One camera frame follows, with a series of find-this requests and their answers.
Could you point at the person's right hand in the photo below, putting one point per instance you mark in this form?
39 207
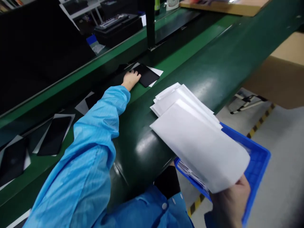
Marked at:
228 206

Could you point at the person's left hand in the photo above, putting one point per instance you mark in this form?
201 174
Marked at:
131 79

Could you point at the person's left fingers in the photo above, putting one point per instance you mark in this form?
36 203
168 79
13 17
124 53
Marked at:
135 74

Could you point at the person's right fingers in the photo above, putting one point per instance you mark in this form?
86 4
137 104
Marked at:
243 186

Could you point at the black phone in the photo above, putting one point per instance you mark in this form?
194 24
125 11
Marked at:
92 101
12 161
55 135
147 75

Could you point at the stack of white paper bags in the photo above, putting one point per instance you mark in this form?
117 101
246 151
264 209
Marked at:
199 142

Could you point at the blue plastic crate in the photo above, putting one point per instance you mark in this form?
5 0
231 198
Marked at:
254 161

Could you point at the stack of black trays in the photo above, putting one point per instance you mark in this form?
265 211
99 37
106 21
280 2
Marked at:
117 28

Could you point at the green conveyor belt machine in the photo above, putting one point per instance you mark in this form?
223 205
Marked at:
190 69

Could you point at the white paper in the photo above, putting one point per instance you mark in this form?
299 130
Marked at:
143 20

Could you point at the white striped label sheet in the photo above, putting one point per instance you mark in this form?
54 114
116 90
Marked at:
190 172

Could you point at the small blue block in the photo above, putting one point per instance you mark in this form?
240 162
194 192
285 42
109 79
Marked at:
91 40

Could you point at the flat black board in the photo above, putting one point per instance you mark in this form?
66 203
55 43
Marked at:
177 27

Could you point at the green bottle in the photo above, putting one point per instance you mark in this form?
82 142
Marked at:
157 4

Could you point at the white metal stand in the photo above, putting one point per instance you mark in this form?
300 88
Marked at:
247 102

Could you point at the person's body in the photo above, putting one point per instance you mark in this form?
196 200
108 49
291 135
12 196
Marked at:
147 209

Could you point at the large black panel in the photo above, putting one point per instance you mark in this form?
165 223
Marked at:
38 52

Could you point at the flat cardboard board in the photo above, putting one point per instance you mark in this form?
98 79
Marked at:
225 7

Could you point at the brown cardboard box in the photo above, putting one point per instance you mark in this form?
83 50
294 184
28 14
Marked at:
280 76

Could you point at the black upright post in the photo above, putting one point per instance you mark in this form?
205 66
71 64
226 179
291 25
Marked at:
150 23

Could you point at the white shelf frame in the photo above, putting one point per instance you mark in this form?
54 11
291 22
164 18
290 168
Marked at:
80 12

